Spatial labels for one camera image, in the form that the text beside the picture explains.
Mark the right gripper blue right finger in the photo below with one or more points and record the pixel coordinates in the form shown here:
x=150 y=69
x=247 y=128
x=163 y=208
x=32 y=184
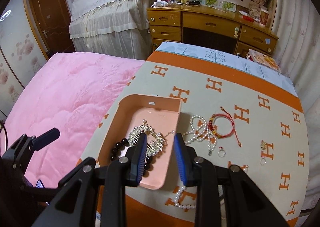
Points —
x=184 y=159

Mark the blue patterned bed sheet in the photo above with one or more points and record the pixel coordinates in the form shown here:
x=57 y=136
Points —
x=227 y=59

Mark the lace covered furniture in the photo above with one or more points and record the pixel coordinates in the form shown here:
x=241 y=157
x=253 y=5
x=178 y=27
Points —
x=113 y=27

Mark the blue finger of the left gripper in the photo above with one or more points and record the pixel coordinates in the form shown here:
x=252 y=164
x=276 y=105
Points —
x=45 y=139

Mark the gold earring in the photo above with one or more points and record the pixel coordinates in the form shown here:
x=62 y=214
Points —
x=263 y=145

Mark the peach plastic jewelry box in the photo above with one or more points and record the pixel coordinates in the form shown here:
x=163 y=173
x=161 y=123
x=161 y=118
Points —
x=136 y=114

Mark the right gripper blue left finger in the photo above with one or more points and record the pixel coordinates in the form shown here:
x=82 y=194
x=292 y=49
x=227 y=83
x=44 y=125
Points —
x=138 y=160

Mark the pink quilt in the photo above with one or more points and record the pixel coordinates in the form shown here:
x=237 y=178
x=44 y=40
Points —
x=72 y=92

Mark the brown wooden door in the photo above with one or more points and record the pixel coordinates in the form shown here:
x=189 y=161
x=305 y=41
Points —
x=52 y=19

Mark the white curtain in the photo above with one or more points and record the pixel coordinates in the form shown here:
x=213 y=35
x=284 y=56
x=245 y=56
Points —
x=296 y=24

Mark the wooden desk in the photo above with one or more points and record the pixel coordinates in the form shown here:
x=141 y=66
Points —
x=211 y=23

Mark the rhinestone leaf hair comb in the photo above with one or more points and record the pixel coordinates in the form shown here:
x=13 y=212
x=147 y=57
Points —
x=156 y=140

